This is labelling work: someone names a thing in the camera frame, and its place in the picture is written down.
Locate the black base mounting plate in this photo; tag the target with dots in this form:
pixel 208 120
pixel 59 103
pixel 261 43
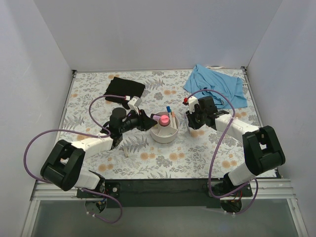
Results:
pixel 161 192

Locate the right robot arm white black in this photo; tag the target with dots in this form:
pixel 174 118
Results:
pixel 261 147

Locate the aluminium frame rail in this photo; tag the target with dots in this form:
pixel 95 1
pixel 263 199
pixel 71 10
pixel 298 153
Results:
pixel 267 189

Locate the small beige eraser stick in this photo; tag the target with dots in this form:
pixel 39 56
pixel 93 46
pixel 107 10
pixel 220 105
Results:
pixel 126 153

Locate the purple highlighter pink cap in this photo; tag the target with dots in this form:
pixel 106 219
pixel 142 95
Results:
pixel 155 117

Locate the black folded cloth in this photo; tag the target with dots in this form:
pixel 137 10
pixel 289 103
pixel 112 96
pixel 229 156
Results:
pixel 125 87

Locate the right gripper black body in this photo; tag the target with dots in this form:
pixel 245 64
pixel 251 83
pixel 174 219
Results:
pixel 194 121

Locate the pink capped small bottle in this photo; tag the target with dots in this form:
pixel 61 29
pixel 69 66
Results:
pixel 164 121

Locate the floral patterned table mat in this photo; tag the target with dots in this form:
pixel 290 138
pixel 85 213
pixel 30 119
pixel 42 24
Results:
pixel 193 154

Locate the orange capped white marker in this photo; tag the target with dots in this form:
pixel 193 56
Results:
pixel 173 120

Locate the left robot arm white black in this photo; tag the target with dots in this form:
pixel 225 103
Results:
pixel 63 167

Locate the blue capped white marker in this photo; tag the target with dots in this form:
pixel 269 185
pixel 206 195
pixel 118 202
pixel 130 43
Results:
pixel 169 114

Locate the white round divided organizer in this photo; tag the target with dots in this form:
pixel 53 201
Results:
pixel 160 134

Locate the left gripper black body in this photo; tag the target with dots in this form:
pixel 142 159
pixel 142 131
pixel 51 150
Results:
pixel 142 119

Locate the blue cloth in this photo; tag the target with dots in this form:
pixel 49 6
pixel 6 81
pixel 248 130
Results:
pixel 221 87

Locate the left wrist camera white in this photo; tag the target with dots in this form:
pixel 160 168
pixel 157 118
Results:
pixel 133 103

